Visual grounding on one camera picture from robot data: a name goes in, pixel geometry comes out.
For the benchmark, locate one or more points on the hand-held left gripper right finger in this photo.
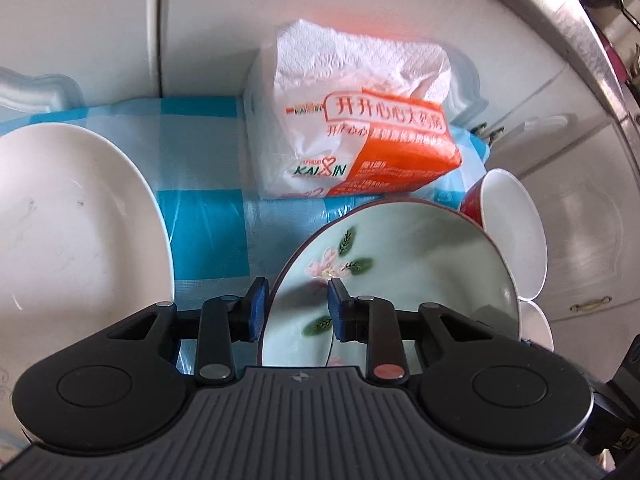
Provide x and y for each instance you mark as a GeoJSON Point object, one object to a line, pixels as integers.
{"type": "Point", "coordinates": [336, 311]}

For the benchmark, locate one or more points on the red bowl with white inside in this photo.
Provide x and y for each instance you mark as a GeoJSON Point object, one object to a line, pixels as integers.
{"type": "Point", "coordinates": [510, 225]}

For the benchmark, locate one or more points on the green floral plate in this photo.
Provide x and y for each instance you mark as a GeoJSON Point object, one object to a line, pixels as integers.
{"type": "Point", "coordinates": [400, 250]}

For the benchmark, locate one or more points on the white plate with grey print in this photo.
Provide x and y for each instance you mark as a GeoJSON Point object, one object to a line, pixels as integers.
{"type": "Point", "coordinates": [75, 220]}

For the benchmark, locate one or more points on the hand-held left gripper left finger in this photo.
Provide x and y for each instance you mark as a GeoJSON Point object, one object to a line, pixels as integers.
{"type": "Point", "coordinates": [257, 306]}

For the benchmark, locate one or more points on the plain white bowl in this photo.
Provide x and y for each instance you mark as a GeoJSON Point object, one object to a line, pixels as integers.
{"type": "Point", "coordinates": [537, 325]}

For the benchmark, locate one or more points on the orange and white tissue pack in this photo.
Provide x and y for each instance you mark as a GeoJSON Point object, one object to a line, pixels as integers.
{"type": "Point", "coordinates": [310, 125]}

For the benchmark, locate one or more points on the blue checked tablecloth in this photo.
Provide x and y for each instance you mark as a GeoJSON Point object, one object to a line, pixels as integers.
{"type": "Point", "coordinates": [210, 220]}

